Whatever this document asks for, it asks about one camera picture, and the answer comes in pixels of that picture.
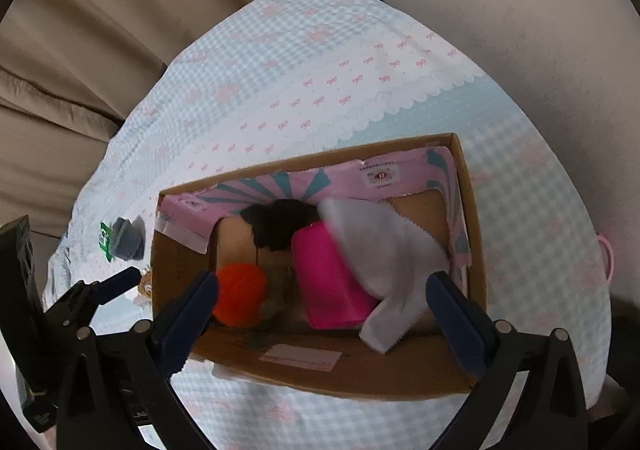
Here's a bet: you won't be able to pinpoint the brown plush keychain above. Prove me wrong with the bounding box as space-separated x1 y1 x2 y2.
134 271 152 305

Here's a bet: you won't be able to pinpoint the grey socks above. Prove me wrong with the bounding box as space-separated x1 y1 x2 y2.
108 217 145 260

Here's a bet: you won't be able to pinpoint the orange pompom plush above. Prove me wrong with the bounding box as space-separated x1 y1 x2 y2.
213 262 294 329

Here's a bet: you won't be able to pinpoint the black hair clip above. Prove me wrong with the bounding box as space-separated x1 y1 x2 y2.
240 199 319 252

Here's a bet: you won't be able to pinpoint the white cloth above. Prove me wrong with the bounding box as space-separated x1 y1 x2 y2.
319 199 451 355

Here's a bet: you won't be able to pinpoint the magenta zip pouch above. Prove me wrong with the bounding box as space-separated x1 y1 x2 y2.
291 222 378 330

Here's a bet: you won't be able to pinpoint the green wet wipes pack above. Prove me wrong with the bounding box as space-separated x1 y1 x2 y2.
99 222 113 262

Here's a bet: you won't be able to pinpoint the cardboard box with pink lining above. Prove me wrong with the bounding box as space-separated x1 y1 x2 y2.
152 134 486 400

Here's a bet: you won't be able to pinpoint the light blue patterned bedsheet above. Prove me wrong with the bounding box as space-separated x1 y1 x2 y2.
41 0 614 450

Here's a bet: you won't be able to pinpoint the pink cord loop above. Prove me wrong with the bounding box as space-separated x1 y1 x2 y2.
596 233 615 283

